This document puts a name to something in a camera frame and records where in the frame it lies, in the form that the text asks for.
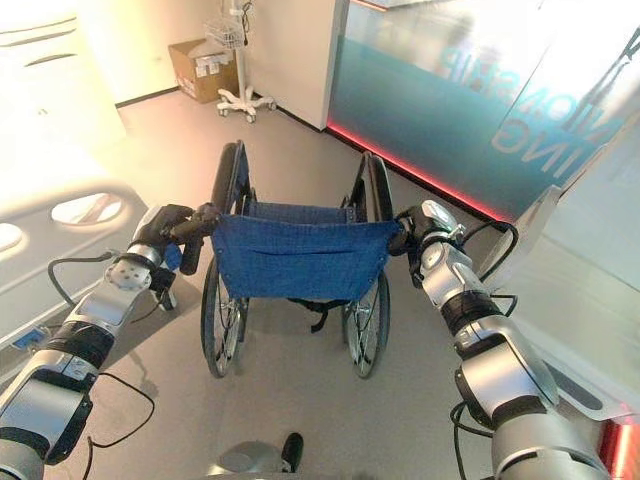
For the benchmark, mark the blue bed control panel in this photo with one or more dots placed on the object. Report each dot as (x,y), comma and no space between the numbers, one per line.
(26,339)

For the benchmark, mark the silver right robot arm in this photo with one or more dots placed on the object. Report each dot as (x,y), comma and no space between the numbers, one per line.
(495,360)

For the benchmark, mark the silver robot body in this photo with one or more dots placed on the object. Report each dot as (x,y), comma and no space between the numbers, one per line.
(260,457)

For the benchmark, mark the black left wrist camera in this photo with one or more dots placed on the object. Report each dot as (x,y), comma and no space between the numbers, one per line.
(164,290)

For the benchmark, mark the white hospital bed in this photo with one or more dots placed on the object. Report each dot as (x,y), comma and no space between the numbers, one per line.
(45,115)

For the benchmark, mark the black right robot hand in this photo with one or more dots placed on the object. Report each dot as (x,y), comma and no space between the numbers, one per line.
(427,222)

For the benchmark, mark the white rolling stand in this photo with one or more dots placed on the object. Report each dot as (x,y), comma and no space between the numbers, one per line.
(242,75)

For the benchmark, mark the teal frosted glass partition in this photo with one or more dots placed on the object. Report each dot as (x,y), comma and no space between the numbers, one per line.
(425,75)

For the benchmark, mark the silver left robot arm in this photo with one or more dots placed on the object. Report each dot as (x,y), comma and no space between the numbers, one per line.
(85,325)

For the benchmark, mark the blue fabric black frame wheelchair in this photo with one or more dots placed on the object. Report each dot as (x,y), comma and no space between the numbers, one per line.
(300,255)

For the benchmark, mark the white bed side rail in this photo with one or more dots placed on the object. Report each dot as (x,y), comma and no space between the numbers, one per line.
(95,235)

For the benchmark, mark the brown cardboard box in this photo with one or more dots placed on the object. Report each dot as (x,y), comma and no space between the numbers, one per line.
(207,72)

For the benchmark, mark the red light strip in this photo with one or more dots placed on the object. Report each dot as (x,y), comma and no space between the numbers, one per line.
(420,170)

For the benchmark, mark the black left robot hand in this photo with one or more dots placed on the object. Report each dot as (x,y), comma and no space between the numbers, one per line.
(162,225)

